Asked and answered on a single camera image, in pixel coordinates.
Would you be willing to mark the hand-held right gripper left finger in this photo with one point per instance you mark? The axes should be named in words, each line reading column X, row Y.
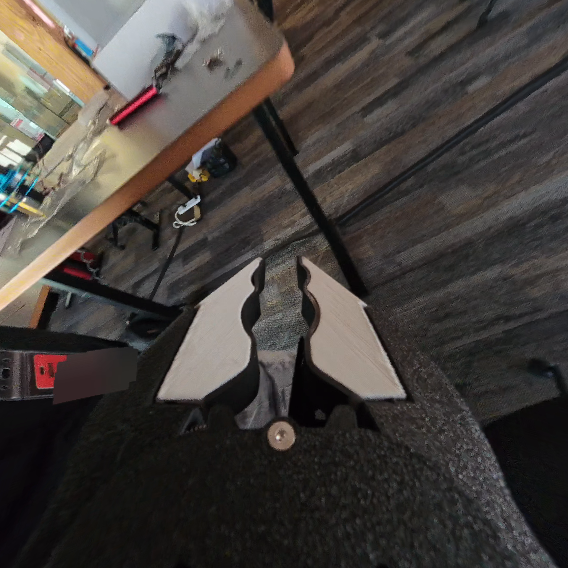
column 208, row 350

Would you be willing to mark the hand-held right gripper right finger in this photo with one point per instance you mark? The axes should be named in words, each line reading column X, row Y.
column 350, row 350

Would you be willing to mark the black desk leg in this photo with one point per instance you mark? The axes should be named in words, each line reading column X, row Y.
column 310, row 199

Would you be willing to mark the white power strip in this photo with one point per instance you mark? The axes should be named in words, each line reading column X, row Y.
column 188, row 206

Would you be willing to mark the black yellow power tool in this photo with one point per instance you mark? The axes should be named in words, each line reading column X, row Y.
column 217, row 164

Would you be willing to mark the person's black clothing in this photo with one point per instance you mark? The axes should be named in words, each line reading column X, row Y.
column 26, row 466

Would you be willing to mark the large clear plastic bag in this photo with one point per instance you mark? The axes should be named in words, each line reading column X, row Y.
column 75, row 155

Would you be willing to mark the dark red metal tube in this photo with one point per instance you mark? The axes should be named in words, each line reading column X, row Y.
column 133, row 105

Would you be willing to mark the small silver metal part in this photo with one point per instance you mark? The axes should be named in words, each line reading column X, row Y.
column 213, row 60

